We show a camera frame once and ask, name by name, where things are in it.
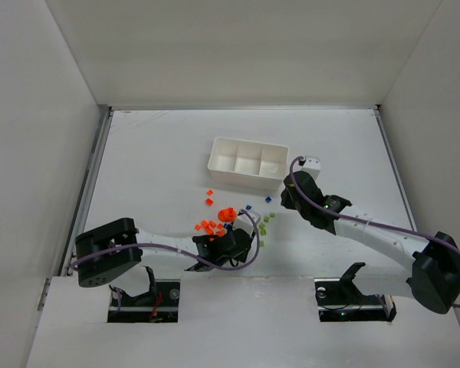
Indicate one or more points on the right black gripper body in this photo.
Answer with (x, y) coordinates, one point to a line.
(295, 190)

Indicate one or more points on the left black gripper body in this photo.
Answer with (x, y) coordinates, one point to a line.
(241, 238)

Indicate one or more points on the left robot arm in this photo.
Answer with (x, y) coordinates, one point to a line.
(109, 254)

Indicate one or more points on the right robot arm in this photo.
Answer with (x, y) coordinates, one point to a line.
(427, 266)

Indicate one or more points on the large orange round lego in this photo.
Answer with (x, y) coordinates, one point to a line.
(227, 215)

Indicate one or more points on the white three-compartment container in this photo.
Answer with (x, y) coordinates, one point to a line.
(248, 163)

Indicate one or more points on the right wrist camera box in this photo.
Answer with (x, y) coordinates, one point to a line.
(311, 165)

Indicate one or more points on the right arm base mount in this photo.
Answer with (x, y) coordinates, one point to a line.
(340, 300)

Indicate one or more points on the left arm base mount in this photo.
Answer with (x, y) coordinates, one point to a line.
(140, 297)

